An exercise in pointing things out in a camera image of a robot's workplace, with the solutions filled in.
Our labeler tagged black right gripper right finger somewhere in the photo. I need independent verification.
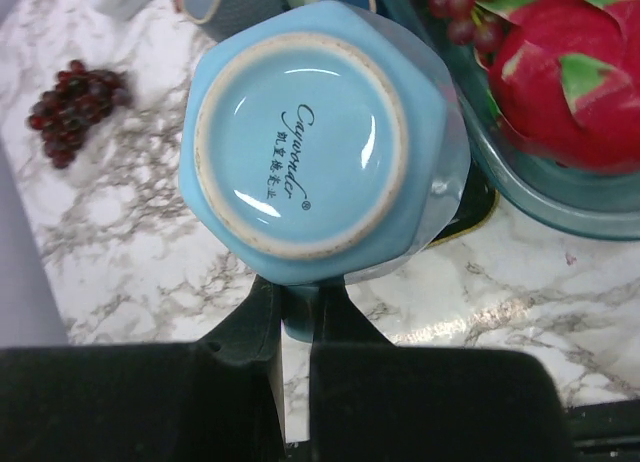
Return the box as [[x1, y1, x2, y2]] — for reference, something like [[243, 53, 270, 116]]
[[309, 285, 575, 461]]

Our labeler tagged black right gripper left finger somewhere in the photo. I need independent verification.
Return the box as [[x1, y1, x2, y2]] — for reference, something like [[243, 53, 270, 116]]
[[1, 278, 285, 461]]

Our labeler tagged light blue hexagonal mug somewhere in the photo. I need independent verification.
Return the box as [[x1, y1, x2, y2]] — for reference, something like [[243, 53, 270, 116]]
[[179, 1, 471, 341]]

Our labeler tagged grey blue dotted mug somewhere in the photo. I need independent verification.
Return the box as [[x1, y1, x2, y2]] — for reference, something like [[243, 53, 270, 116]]
[[178, 0, 287, 42]]

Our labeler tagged black tray gold rim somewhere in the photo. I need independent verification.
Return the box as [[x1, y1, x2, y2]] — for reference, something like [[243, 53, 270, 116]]
[[424, 161, 500, 249]]

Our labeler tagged teal transparent fruit container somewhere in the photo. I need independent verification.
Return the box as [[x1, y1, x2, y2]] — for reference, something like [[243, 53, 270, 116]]
[[380, 0, 639, 241]]

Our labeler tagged dark red grape bunch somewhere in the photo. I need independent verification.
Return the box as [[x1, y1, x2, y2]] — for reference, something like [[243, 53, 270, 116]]
[[26, 59, 133, 169]]

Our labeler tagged red dragon fruit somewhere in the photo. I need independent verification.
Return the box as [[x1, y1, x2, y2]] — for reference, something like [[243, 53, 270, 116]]
[[484, 0, 639, 175]]

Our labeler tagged red grape bunch in container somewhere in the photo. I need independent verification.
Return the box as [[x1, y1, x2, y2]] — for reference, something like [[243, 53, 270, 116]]
[[426, 0, 504, 55]]

